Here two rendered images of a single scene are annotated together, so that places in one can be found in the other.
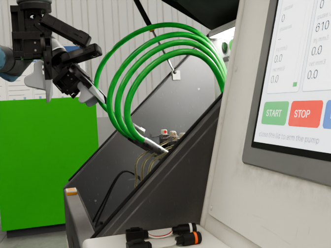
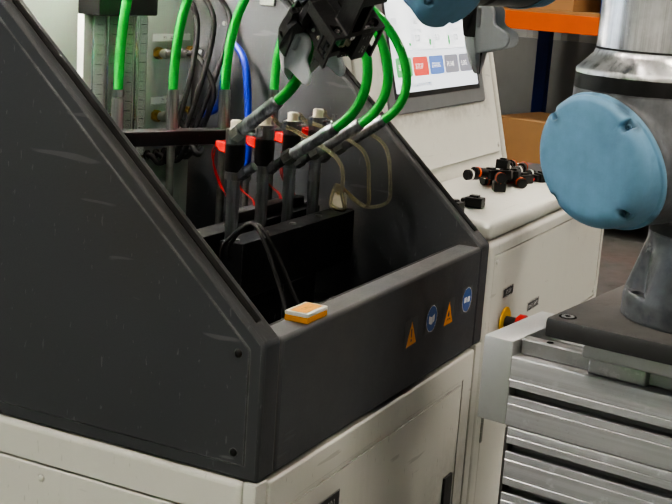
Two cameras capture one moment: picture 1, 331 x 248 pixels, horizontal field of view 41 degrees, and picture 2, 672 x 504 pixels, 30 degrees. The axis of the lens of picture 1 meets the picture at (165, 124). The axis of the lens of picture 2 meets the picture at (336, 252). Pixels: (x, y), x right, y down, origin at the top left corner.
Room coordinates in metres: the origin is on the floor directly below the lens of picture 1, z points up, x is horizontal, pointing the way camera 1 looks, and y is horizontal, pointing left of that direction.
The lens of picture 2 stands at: (2.34, 1.26, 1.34)
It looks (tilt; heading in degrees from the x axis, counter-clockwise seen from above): 13 degrees down; 222
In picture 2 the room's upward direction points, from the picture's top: 4 degrees clockwise
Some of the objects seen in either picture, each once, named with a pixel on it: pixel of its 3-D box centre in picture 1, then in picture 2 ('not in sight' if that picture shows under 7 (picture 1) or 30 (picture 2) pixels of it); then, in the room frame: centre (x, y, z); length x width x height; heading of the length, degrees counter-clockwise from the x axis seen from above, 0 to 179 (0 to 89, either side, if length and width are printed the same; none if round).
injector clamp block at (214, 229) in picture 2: not in sight; (271, 269); (1.05, -0.03, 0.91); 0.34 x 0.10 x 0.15; 16
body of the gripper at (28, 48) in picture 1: (33, 33); not in sight; (0.97, 0.28, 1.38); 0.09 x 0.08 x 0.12; 106
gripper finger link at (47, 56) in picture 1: (46, 60); not in sight; (0.95, 0.25, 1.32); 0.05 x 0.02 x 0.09; 16
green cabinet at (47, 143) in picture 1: (49, 161); not in sight; (4.57, 1.24, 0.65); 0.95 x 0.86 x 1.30; 106
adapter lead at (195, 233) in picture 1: (164, 242); (448, 197); (0.69, 0.01, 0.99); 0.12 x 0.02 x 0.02; 108
